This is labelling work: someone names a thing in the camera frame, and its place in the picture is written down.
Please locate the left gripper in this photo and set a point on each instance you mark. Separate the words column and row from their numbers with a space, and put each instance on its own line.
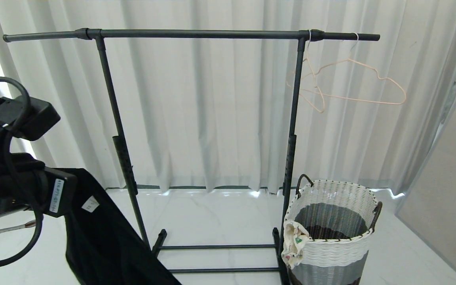
column 10, row 190

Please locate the black garment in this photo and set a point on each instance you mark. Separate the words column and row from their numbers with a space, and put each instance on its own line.
column 105, row 237

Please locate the white curtain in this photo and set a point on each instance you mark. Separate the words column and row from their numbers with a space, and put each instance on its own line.
column 212, row 118

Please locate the cream printed garment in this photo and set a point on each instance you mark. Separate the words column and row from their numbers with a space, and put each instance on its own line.
column 293, row 241

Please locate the pink clothes hanger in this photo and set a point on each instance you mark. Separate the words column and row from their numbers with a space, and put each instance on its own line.
column 354, row 97
column 319, row 92

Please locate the white laundry basket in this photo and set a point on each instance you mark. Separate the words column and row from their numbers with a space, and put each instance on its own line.
column 331, row 253

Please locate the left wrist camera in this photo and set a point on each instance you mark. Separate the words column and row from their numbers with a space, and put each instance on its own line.
column 34, row 116

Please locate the black clothes rack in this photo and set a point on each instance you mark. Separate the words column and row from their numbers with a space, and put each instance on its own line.
column 192, row 34

